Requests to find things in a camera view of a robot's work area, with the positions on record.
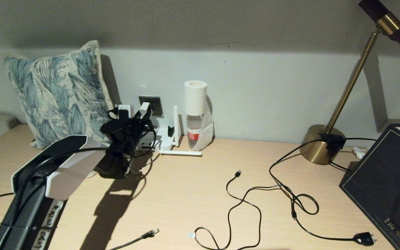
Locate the white power adapter with cord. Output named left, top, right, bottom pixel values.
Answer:
left=130, top=102, right=161, bottom=179

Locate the black ethernet cable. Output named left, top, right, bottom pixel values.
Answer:
left=0, top=193, right=160, bottom=250

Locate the white router with antennas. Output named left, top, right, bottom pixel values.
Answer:
left=143, top=106, right=202, bottom=157

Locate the black plastic cable connector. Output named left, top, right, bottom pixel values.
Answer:
left=320, top=134, right=345, bottom=151

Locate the clear bottle with red label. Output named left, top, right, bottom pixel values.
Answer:
left=186, top=115, right=204, bottom=150

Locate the water bottle with paper cup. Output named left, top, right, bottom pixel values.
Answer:
left=183, top=81, right=215, bottom=151

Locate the blue leaf print pillow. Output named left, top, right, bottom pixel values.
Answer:
left=4, top=41, right=117, bottom=148

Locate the brass desk lamp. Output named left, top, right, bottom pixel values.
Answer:
left=299, top=0, right=400, bottom=165

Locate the black paper gift bag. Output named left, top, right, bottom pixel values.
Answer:
left=339, top=119, right=400, bottom=250

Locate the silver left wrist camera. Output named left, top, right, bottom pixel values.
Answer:
left=118, top=104, right=131, bottom=120

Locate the grey wall socket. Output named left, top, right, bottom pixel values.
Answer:
left=139, top=96, right=164, bottom=118

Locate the thin black USB cable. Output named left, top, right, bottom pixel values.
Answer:
left=188, top=170, right=284, bottom=250

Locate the black lamp power cord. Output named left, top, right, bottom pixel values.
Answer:
left=269, top=138, right=377, bottom=246

